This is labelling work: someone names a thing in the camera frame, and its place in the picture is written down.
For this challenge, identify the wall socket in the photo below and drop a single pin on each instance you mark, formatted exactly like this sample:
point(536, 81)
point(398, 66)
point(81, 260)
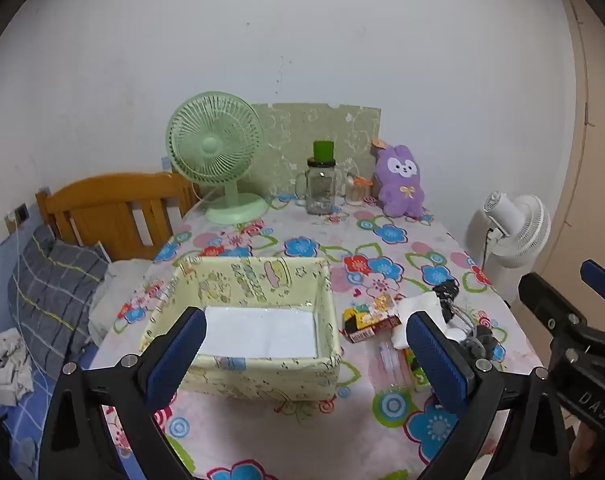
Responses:
point(21, 212)

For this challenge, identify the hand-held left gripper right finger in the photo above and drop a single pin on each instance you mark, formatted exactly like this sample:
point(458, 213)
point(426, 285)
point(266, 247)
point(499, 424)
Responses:
point(440, 360)

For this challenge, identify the white tissue roll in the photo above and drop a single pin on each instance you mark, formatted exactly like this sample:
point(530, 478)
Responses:
point(422, 302)

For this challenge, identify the purple plush toy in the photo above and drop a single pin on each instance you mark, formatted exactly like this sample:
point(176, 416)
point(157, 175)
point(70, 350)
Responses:
point(400, 180)

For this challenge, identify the yellow cartoon fabric storage box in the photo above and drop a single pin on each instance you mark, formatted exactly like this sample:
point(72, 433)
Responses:
point(262, 375)

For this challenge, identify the white standing fan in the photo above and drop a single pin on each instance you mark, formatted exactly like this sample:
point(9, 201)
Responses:
point(519, 225)

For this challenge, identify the cotton swab jar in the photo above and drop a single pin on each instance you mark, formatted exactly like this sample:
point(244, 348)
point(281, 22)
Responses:
point(357, 192)

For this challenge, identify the black plastic bag roll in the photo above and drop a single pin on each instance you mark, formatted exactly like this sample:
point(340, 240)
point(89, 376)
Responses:
point(447, 290)

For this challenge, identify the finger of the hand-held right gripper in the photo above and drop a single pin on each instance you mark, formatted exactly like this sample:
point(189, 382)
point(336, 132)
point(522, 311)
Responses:
point(547, 305)
point(602, 280)

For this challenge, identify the clear zip bags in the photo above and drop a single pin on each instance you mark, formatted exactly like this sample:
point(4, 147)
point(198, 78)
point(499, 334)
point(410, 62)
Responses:
point(390, 360)

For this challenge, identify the floral tablecloth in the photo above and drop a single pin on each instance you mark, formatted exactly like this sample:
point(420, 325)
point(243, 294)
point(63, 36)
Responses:
point(302, 245)

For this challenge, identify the wooden bed headboard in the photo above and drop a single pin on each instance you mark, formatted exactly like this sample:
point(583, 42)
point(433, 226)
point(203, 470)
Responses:
point(102, 200)

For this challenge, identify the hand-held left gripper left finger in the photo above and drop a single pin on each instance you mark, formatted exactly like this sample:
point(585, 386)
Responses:
point(175, 360)

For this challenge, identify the white bedding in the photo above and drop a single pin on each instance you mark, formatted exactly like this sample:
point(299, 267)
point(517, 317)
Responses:
point(117, 290)

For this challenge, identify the green desk fan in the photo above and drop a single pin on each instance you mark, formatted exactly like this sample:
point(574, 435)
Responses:
point(210, 145)

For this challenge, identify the glass jar with green cap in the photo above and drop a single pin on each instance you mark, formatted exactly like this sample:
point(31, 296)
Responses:
point(320, 185)

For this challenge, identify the blue bed sheet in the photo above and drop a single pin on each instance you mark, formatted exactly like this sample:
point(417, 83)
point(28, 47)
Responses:
point(32, 425)

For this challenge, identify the grey plaid pillow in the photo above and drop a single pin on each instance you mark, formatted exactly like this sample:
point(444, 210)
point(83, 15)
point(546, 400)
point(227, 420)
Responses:
point(47, 285)

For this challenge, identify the beige door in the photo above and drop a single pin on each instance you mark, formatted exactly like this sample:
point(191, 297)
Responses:
point(597, 160)

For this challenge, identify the clear glass mug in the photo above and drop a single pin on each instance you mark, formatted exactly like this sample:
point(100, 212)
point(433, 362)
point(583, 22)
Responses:
point(301, 187)

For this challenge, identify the green patterned board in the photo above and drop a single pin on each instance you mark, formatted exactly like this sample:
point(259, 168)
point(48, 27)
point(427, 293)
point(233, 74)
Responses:
point(302, 130)

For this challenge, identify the cartoon print packet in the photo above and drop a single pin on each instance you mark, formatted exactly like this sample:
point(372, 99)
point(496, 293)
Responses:
point(372, 317)

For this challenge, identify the crumpled grey white cloth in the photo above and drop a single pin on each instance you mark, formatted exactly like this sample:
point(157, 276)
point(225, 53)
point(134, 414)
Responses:
point(10, 365)

